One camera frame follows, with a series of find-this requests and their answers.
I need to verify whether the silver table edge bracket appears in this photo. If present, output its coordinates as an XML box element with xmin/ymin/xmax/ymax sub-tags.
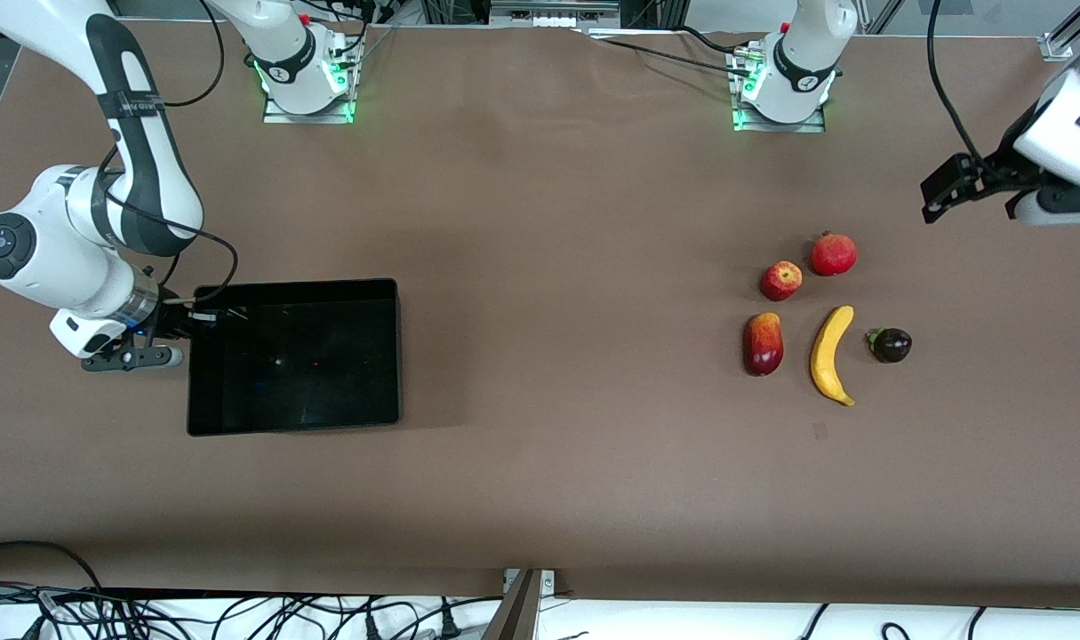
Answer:
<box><xmin>504</xmin><ymin>569</ymin><xmax>556</xmax><ymax>598</ymax></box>

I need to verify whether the red yellow mango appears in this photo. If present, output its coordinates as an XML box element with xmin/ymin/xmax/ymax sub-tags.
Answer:
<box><xmin>743</xmin><ymin>311</ymin><xmax>785</xmax><ymax>378</ymax></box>

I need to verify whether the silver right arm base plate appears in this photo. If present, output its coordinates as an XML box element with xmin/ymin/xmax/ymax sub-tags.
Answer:
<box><xmin>263</xmin><ymin>31</ymin><xmax>356</xmax><ymax>124</ymax></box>

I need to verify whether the silver aluminium corner profile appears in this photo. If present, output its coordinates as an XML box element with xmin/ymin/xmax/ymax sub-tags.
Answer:
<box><xmin>1042</xmin><ymin>0</ymin><xmax>1080</xmax><ymax>61</ymax></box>

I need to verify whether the dark purple mangosteen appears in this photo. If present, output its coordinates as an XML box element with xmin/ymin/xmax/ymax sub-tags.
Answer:
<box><xmin>866</xmin><ymin>327</ymin><xmax>913</xmax><ymax>364</ymax></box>

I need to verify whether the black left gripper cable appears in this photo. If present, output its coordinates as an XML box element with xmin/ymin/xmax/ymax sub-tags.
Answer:
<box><xmin>927</xmin><ymin>0</ymin><xmax>985</xmax><ymax>166</ymax></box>

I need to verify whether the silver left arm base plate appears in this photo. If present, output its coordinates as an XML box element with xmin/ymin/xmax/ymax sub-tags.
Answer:
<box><xmin>732</xmin><ymin>44</ymin><xmax>828</xmax><ymax>133</ymax></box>

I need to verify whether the yellow banana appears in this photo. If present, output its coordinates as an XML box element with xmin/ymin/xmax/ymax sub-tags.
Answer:
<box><xmin>810</xmin><ymin>305</ymin><xmax>857</xmax><ymax>407</ymax></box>

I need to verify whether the silver aluminium profile bar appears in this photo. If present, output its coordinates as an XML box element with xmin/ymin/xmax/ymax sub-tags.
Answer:
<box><xmin>862</xmin><ymin>0</ymin><xmax>905</xmax><ymax>35</ymax></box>

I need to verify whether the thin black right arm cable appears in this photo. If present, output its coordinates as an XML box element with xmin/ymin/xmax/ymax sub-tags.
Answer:
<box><xmin>160</xmin><ymin>0</ymin><xmax>226</xmax><ymax>108</ymax></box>

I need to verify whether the dark metal post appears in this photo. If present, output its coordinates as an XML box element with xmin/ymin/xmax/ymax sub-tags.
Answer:
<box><xmin>482</xmin><ymin>569</ymin><xmax>540</xmax><ymax>640</ymax></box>

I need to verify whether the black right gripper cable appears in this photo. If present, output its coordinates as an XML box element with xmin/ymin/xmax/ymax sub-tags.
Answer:
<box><xmin>100</xmin><ymin>147</ymin><xmax>240</xmax><ymax>308</ymax></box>

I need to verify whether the red pomegranate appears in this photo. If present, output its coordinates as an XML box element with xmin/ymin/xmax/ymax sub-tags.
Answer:
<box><xmin>809</xmin><ymin>231</ymin><xmax>859</xmax><ymax>277</ymax></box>

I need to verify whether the black rectangular plastic tray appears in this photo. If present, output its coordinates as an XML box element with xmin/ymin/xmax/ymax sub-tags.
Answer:
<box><xmin>187</xmin><ymin>278</ymin><xmax>404</xmax><ymax>437</ymax></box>

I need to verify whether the short black table cable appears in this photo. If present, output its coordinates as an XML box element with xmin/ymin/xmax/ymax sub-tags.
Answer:
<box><xmin>677</xmin><ymin>25</ymin><xmax>754</xmax><ymax>54</ymax></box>

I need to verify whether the brown table cover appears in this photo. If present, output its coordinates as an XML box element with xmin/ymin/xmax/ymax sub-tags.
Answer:
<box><xmin>0</xmin><ymin>20</ymin><xmax>1080</xmax><ymax>610</ymax></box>

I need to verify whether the long black table cable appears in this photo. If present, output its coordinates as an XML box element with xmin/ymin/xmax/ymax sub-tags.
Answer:
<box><xmin>604</xmin><ymin>38</ymin><xmax>754</xmax><ymax>76</ymax></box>

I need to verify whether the small red yellow apple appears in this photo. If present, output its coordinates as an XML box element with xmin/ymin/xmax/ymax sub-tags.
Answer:
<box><xmin>760</xmin><ymin>260</ymin><xmax>804</xmax><ymax>302</ymax></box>

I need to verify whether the large black looped floor cable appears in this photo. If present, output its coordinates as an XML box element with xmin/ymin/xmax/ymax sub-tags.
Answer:
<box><xmin>0</xmin><ymin>540</ymin><xmax>105</xmax><ymax>592</ymax></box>

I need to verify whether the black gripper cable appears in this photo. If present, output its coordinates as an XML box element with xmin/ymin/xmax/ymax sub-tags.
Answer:
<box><xmin>100</xmin><ymin>147</ymin><xmax>240</xmax><ymax>308</ymax></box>
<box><xmin>927</xmin><ymin>0</ymin><xmax>985</xmax><ymax>166</ymax></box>

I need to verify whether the silver control box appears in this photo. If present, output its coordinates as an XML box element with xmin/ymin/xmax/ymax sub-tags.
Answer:
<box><xmin>489</xmin><ymin>0</ymin><xmax>622</xmax><ymax>26</ymax></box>

